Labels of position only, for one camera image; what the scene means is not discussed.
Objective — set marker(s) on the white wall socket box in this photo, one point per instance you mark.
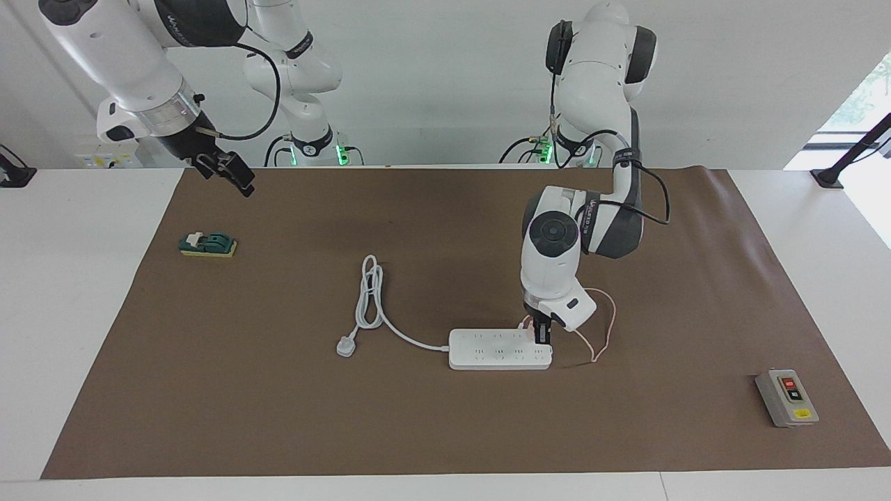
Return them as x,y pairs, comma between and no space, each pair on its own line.
90,160

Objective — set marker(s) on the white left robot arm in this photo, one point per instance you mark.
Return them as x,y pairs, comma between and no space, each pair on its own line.
550,278

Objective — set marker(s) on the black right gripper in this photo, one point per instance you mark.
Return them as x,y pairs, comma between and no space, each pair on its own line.
191,142

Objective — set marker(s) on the pink charger adapter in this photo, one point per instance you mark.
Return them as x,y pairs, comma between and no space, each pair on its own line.
527,323

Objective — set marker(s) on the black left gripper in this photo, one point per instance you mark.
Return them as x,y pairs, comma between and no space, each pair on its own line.
543,324

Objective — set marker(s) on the brown table mat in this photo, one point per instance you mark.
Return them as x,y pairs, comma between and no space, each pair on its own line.
487,431

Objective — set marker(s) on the white power strip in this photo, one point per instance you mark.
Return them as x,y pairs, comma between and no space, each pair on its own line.
487,351

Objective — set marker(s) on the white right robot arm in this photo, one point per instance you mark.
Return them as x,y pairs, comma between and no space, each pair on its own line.
118,49

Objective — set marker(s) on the grey push button switch box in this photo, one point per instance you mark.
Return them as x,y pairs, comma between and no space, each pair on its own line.
790,400

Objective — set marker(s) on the bright window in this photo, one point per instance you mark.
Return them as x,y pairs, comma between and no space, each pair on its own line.
866,97

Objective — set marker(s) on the green knife switch yellow base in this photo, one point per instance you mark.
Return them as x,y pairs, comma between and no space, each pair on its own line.
212,243

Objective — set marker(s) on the black angled stand with clamp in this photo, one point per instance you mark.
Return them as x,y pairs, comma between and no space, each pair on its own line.
828,177

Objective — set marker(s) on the black table clamp mount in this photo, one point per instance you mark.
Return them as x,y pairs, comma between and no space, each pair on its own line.
17,177

